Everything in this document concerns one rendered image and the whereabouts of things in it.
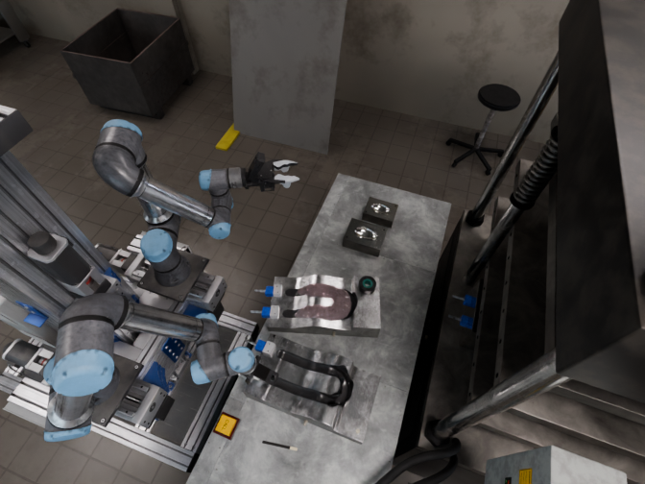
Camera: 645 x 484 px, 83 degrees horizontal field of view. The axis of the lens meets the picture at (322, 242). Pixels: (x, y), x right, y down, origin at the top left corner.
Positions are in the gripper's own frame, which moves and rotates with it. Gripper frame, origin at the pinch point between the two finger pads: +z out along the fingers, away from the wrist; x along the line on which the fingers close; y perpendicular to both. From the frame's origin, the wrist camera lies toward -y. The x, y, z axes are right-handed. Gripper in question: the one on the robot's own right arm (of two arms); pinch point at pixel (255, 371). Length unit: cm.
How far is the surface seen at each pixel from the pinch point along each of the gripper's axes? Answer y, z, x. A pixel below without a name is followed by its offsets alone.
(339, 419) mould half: -37.2, 1.9, 4.0
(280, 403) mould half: -13.9, 2.6, 7.1
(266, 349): 0.1, 3.6, -9.8
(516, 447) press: -106, 2, -12
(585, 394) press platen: -79, -70, -19
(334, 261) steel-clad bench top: -12, 22, -65
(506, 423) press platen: -89, -21, -15
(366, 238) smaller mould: -23, 18, -82
